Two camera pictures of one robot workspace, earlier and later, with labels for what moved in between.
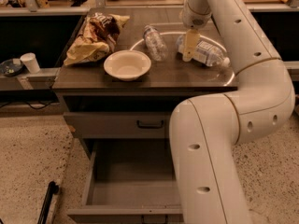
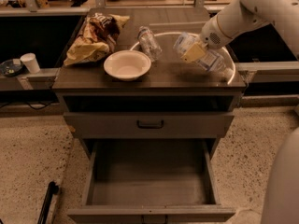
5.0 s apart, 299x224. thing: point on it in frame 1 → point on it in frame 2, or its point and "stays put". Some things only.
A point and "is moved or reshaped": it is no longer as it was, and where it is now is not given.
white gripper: x=193 y=20 → x=211 y=35
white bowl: x=126 y=64 stays put
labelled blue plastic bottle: x=206 y=52 is moved or reshaped
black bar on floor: x=52 y=189 stays put
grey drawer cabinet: x=124 y=72 stays put
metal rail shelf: x=41 y=80 stays put
